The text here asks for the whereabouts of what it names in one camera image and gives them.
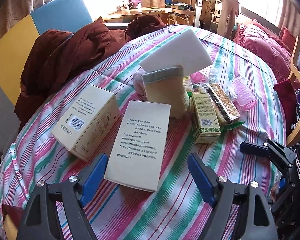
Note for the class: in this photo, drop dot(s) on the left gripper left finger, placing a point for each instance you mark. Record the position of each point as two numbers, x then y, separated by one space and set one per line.
77 192

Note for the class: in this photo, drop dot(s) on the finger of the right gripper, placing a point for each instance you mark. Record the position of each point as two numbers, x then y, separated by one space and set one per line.
260 151
279 154

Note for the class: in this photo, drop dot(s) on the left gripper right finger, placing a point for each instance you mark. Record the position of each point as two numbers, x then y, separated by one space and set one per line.
216 191

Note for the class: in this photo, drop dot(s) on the cracker packet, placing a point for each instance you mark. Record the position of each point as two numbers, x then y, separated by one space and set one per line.
227 114

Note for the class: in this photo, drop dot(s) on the green small carton box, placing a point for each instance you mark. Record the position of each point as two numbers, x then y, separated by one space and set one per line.
205 125

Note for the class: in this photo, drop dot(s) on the white carton box with barcode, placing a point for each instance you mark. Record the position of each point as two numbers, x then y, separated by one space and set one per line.
87 121

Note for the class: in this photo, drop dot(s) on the white carton box with text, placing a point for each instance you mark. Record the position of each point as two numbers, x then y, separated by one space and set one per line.
136 157

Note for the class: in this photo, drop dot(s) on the cream sock grey cuff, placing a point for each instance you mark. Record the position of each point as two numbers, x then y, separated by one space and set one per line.
166 86

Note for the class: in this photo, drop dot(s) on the white foam block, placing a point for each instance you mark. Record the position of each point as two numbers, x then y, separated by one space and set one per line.
184 50

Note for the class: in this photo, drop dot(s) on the striped pink green tablecloth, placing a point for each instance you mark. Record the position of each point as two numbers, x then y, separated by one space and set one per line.
176 210

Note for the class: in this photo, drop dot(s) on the pink bed quilt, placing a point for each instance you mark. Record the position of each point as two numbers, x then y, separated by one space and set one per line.
277 55

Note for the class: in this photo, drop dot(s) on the dark red jacket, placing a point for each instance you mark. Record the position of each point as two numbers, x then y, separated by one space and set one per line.
58 56

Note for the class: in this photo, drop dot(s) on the grey yellow blue chair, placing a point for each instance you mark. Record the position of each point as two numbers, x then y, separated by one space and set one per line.
15 46

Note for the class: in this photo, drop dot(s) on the person in pink clothes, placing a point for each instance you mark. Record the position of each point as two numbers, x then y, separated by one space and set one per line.
229 12

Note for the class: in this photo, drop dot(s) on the wooden desk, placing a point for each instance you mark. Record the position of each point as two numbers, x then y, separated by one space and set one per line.
133 13

